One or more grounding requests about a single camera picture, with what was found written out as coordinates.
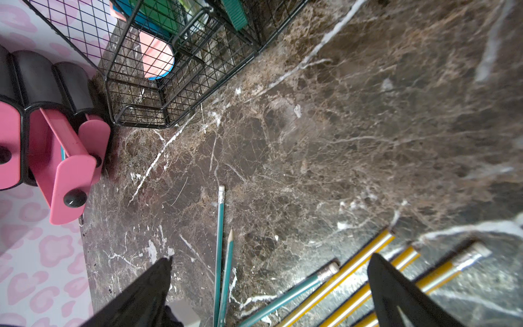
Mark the green pencil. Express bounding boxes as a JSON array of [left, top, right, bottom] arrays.
[[212, 185, 226, 327], [238, 262, 340, 327]]

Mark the black pink drawer cabinet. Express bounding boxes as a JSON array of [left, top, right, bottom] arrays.
[[0, 42, 111, 189]]

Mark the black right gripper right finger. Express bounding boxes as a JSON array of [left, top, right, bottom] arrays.
[[367, 253, 463, 327]]

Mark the pink top drawer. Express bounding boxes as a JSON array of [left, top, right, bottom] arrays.
[[1, 101, 22, 190]]

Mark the pink bottom drawer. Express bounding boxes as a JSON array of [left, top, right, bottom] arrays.
[[78, 114, 111, 185]]

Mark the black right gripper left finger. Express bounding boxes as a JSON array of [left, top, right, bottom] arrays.
[[83, 257, 183, 327]]

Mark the black wire file rack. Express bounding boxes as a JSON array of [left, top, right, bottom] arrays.
[[28, 1, 305, 129]]

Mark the pink folder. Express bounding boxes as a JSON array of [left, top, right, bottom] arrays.
[[132, 1, 178, 80]]

